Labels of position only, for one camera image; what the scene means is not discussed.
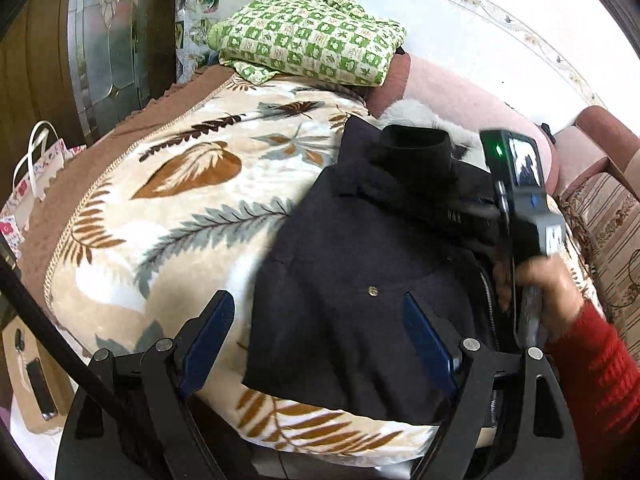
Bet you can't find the floral paper gift bag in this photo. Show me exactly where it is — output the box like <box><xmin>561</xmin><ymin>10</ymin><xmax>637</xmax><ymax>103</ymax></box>
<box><xmin>0</xmin><ymin>120</ymin><xmax>88</xmax><ymax>262</ymax></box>

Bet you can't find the white and black fluffy cloth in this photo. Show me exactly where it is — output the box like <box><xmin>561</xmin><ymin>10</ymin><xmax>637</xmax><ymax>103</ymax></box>
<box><xmin>382</xmin><ymin>98</ymin><xmax>482</xmax><ymax>161</ymax></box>

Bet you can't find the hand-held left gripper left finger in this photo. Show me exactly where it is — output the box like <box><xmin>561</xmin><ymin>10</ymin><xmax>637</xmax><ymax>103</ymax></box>
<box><xmin>75</xmin><ymin>290</ymin><xmax>236</xmax><ymax>480</ymax></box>

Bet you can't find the pink sofa cushion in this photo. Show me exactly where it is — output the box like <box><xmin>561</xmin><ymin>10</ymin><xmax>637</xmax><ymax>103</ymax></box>
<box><xmin>367</xmin><ymin>53</ymin><xmax>562</xmax><ymax>196</ymax></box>

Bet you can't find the person's right forearm red sleeve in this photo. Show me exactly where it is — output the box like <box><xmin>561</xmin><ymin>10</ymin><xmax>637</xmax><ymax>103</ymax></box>
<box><xmin>544</xmin><ymin>300</ymin><xmax>640</xmax><ymax>457</ymax></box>

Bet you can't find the striped floral sofa cover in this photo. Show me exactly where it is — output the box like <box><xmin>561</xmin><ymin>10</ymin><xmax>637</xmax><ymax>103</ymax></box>
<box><xmin>552</xmin><ymin>106</ymin><xmax>640</xmax><ymax>361</ymax></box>

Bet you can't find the cardboard box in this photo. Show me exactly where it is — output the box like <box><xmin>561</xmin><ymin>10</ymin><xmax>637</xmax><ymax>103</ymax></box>
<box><xmin>2</xmin><ymin>313</ymin><xmax>77</xmax><ymax>435</ymax></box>

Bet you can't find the person's right hand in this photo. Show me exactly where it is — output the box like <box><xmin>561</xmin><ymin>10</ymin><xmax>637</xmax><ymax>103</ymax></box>
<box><xmin>492</xmin><ymin>254</ymin><xmax>585</xmax><ymax>342</ymax></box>

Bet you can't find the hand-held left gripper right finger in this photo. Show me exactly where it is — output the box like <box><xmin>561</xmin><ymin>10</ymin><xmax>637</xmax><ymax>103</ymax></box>
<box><xmin>403</xmin><ymin>291</ymin><xmax>572</xmax><ymax>480</ymax></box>

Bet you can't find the leaf print fleece blanket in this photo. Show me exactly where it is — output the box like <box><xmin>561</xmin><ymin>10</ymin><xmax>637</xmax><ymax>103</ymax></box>
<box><xmin>43</xmin><ymin>74</ymin><xmax>606</xmax><ymax>467</ymax></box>

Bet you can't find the dark navy coat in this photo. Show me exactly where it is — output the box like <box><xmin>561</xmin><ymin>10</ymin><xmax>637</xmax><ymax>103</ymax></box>
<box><xmin>242</xmin><ymin>115</ymin><xmax>521</xmax><ymax>414</ymax></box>

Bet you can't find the green checkered quilt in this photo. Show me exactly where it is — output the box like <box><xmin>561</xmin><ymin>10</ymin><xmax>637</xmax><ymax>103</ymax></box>
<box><xmin>207</xmin><ymin>0</ymin><xmax>408</xmax><ymax>88</ymax></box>

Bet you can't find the patterned glass door panel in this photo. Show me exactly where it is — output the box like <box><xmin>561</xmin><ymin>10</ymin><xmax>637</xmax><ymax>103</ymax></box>
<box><xmin>67</xmin><ymin>0</ymin><xmax>154</xmax><ymax>147</ymax></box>

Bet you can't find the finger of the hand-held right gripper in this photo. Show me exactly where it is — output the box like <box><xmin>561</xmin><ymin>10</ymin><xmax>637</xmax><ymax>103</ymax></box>
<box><xmin>444</xmin><ymin>199</ymin><xmax>507</xmax><ymax>242</ymax></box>

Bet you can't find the brown scalloped bed cover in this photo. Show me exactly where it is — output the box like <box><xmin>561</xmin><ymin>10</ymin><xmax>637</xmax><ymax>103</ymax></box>
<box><xmin>17</xmin><ymin>66</ymin><xmax>238</xmax><ymax>311</ymax></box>

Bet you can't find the black pole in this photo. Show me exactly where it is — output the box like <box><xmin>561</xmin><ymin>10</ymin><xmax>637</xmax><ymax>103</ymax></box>
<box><xmin>0</xmin><ymin>252</ymin><xmax>132</xmax><ymax>417</ymax></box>

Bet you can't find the black phone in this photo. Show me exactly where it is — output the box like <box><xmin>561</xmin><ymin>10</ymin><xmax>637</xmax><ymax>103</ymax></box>
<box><xmin>25</xmin><ymin>358</ymin><xmax>59</xmax><ymax>422</ymax></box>

